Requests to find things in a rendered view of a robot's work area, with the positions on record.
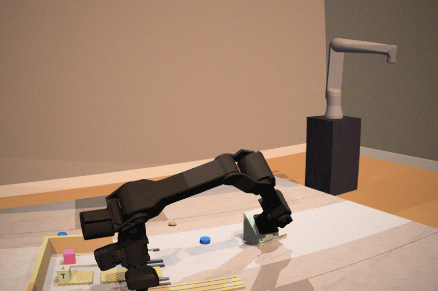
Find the orange strip with blue stripes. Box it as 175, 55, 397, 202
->
147, 275, 245, 291

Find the yellow patterned flat strip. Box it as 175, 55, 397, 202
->
114, 267, 162, 283

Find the beige flat strip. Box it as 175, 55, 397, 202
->
148, 250, 155, 260

